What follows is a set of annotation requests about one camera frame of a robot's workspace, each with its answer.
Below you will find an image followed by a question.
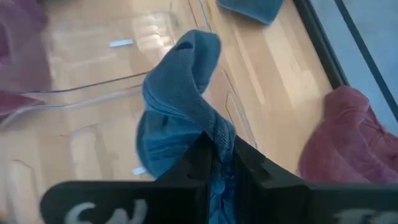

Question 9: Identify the black aluminium table frame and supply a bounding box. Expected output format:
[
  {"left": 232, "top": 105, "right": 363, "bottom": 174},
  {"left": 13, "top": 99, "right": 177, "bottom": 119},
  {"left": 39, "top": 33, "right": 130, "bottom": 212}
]
[{"left": 292, "top": 0, "right": 349, "bottom": 90}]

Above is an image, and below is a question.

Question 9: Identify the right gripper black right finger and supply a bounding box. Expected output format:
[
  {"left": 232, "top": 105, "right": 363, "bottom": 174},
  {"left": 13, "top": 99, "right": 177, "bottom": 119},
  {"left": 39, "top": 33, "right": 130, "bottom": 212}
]
[{"left": 233, "top": 135, "right": 398, "bottom": 224}]

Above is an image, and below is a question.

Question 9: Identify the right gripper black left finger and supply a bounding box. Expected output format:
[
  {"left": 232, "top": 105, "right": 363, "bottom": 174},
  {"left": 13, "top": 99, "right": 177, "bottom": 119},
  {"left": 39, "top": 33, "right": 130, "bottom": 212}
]
[{"left": 40, "top": 130, "right": 216, "bottom": 224}]

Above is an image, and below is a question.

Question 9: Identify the maroon cap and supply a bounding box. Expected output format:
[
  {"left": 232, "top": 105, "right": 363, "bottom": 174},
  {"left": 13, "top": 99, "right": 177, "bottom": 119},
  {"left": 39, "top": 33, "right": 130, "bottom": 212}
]
[
  {"left": 297, "top": 85, "right": 398, "bottom": 185},
  {"left": 0, "top": 0, "right": 53, "bottom": 118}
]

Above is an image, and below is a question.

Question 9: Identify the blue denim cap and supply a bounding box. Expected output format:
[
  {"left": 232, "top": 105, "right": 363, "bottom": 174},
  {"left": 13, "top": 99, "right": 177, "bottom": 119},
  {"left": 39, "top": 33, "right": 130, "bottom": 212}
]
[
  {"left": 136, "top": 29, "right": 237, "bottom": 224},
  {"left": 216, "top": 0, "right": 284, "bottom": 25}
]

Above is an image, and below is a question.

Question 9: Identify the white tape strip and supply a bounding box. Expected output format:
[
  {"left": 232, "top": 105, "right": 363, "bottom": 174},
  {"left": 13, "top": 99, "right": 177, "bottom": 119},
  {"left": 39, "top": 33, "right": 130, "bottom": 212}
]
[{"left": 109, "top": 39, "right": 134, "bottom": 48}]

